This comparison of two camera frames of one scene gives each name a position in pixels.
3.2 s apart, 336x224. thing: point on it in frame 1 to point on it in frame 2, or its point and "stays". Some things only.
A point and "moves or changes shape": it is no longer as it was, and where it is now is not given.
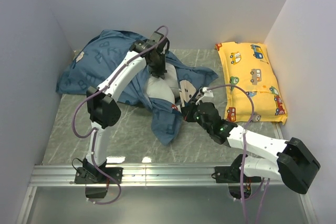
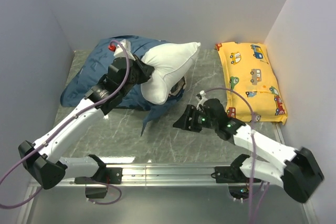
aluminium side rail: (278, 134) stays
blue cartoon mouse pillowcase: (87, 66) moves or changes shape
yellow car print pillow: (248, 66) stays
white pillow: (165, 89) moves or changes shape
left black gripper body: (158, 65) to (139, 74)
